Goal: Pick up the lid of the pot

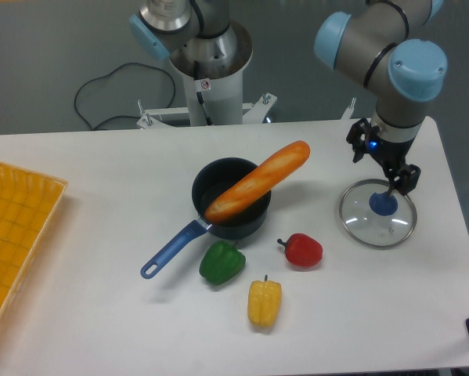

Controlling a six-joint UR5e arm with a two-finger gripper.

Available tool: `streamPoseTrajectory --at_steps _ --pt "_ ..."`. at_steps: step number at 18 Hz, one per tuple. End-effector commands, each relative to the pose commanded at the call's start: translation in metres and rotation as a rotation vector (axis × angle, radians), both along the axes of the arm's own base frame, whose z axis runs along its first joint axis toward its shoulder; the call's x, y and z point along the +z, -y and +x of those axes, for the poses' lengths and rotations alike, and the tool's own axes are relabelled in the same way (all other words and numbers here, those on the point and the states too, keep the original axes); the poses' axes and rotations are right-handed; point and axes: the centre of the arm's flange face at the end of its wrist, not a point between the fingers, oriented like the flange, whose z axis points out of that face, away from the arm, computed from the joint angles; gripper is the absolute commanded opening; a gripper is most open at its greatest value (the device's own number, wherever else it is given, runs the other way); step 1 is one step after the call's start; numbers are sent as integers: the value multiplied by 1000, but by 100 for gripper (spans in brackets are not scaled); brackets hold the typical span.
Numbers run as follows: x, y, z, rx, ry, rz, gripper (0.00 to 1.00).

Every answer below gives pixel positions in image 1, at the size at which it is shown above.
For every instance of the toy baguette bread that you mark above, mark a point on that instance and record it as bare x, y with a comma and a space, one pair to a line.
257, 183

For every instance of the red toy bell pepper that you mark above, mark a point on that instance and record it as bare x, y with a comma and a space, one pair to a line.
301, 250

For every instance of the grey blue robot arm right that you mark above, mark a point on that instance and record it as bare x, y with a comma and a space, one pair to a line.
375, 50

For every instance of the dark pot with blue handle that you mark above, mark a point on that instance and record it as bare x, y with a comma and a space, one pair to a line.
213, 180

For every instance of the glass pot lid blue knob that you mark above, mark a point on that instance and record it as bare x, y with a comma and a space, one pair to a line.
376, 216

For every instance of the green toy bell pepper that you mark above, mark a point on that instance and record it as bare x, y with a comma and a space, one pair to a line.
221, 263

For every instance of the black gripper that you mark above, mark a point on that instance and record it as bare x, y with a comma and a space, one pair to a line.
366, 137

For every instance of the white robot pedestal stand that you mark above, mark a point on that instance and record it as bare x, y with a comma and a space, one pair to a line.
212, 75

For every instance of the yellow toy bell pepper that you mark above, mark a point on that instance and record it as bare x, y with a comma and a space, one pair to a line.
263, 302

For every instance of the yellow woven basket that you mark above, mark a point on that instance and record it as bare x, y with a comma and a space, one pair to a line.
28, 201

